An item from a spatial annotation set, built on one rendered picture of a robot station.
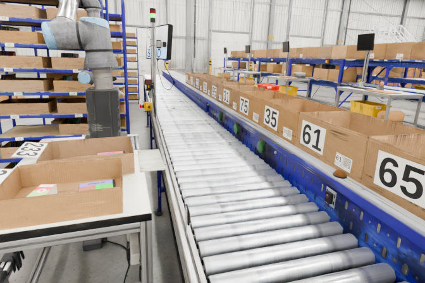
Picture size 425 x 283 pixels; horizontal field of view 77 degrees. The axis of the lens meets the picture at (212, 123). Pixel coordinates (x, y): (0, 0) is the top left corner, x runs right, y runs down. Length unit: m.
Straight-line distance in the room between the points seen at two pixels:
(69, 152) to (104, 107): 0.33
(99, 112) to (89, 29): 0.46
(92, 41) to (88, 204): 0.98
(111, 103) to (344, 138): 1.25
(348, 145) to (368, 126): 0.35
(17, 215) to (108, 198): 0.26
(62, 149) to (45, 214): 0.59
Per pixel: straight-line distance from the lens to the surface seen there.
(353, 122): 1.45
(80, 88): 2.70
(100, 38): 1.68
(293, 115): 1.32
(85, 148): 1.54
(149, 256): 1.10
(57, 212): 1.01
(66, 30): 1.70
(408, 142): 1.12
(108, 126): 1.70
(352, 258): 0.93
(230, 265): 0.81
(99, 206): 0.99
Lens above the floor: 1.28
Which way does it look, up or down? 14 degrees down
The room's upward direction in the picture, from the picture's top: 2 degrees clockwise
